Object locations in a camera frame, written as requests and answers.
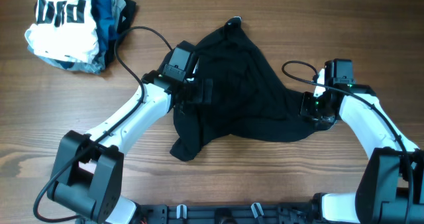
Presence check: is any black polo shirt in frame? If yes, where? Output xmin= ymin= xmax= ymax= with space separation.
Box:
xmin=170 ymin=17 xmax=324 ymax=162

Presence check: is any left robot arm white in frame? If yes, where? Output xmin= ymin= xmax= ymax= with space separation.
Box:
xmin=41 ymin=70 xmax=213 ymax=223

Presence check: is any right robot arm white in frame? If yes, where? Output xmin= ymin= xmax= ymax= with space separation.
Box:
xmin=300 ymin=84 xmax=423 ymax=224

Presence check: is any light grey-blue folded garment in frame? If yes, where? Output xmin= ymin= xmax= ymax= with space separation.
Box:
xmin=25 ymin=0 xmax=127 ymax=74

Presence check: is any black folded garment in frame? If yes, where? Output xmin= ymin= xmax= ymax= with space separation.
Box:
xmin=104 ymin=0 xmax=136 ymax=66

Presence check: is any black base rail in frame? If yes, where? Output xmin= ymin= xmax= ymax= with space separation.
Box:
xmin=130 ymin=202 xmax=322 ymax=224

